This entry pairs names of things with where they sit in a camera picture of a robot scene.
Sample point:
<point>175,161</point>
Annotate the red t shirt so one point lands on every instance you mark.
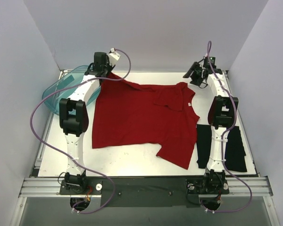
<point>127,113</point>

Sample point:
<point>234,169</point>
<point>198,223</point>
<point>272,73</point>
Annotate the aluminium frame rail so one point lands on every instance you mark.
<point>40,187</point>

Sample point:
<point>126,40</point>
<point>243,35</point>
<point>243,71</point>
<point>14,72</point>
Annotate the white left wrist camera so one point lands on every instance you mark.
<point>113,56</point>

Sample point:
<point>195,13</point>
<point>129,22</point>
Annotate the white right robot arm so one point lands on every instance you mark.
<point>222,118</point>

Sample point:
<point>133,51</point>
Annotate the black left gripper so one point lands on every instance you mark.
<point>104,71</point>

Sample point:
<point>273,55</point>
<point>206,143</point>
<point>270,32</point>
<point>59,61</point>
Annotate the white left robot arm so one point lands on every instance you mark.
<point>74,120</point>

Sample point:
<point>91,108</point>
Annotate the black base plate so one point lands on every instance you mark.
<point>151,191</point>

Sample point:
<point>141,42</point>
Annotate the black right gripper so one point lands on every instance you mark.
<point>195,74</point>

